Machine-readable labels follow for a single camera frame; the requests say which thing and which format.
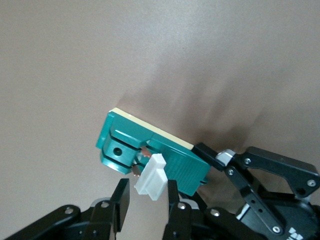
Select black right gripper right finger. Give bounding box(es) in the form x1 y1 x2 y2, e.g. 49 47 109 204
162 179 266 240

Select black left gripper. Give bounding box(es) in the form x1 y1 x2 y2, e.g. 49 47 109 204
192 141 320 240

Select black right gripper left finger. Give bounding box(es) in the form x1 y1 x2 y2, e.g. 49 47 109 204
4 177 131 240

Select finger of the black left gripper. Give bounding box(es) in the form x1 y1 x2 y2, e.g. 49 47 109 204
193 187 208 210

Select green load switch white handle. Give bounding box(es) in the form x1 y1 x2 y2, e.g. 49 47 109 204
96 107 211 202

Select brown table cover mat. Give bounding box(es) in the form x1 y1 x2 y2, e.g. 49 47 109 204
0 0 320 240

